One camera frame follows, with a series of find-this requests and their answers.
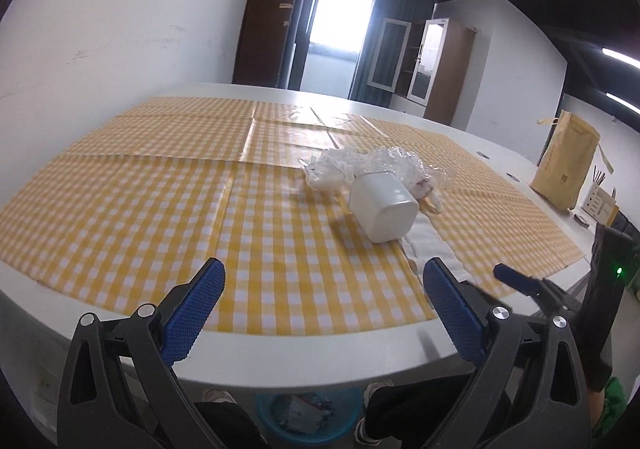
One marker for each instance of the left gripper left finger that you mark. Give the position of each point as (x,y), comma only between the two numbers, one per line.
(118,388)

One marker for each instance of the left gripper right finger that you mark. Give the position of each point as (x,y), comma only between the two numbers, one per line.
(527,389)

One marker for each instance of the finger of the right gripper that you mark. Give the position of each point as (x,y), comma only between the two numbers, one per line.
(517,281)

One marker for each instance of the white plastic jar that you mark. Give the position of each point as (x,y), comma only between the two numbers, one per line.
(382,206)

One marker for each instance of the clear plastic bag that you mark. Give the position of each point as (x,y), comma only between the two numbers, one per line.
(335,170)

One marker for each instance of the blue trash bin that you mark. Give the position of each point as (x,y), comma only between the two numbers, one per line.
(312,419)

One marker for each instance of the chopstick holder box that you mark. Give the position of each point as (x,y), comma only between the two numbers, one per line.
(600,205)

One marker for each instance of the white paper napkin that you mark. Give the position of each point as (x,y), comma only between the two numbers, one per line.
(422,243)

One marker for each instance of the brown paper bag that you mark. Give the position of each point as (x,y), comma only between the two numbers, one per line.
(566,162)

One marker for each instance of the yellow checkered tablecloth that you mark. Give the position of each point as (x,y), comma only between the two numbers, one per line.
(138,205)

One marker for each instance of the brown cabinet with glass doors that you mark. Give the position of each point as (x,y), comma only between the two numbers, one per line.
(431,69)

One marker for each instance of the dark blue curtain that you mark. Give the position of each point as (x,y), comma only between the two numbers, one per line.
(380,52)

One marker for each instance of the dark brown wardrobe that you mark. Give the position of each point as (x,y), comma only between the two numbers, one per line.
(266,43)

